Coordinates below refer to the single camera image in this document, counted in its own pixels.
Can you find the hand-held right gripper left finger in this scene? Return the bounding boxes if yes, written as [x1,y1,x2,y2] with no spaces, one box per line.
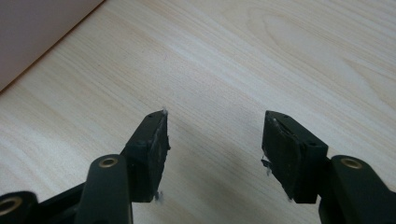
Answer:
[119,108,172,204]

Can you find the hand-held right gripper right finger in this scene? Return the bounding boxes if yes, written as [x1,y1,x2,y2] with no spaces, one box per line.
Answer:
[260,109,330,205]

